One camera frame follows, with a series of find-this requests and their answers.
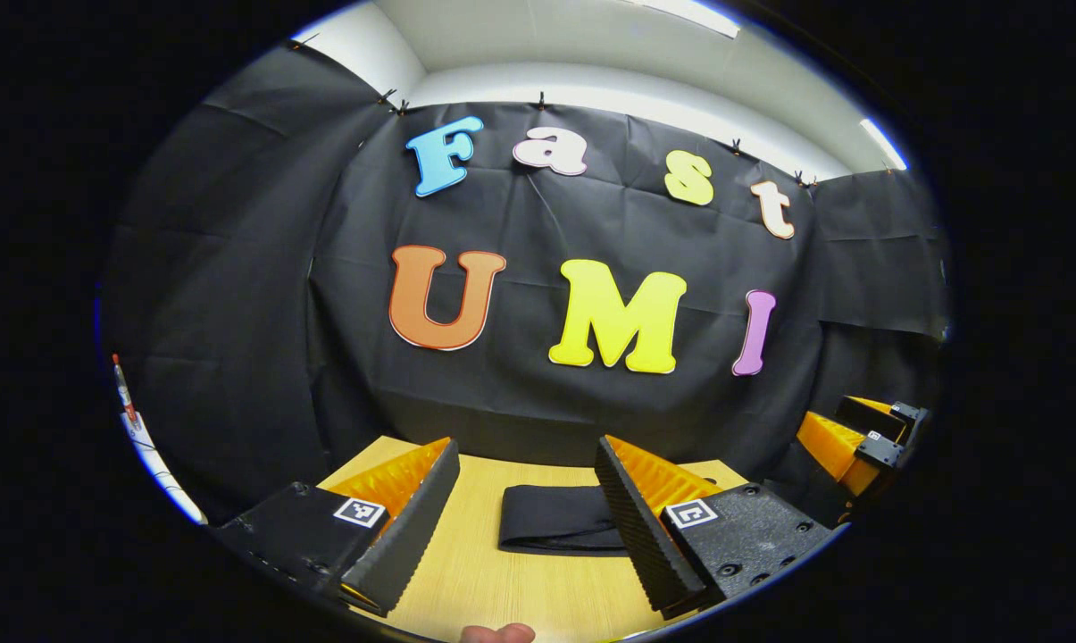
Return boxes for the red and white rod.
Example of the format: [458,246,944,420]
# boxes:
[112,353,138,425]

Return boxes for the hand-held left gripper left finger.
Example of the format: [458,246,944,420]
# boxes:
[207,436,461,617]

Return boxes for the black jeans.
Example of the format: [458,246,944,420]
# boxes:
[498,484,630,557]

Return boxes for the ceiling light strip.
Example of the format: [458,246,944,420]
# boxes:
[627,0,742,38]
[859,118,909,172]

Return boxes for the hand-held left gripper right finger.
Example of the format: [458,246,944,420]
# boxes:
[594,435,835,619]

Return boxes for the row of black cloth clips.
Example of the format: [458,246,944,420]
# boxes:
[292,34,815,188]

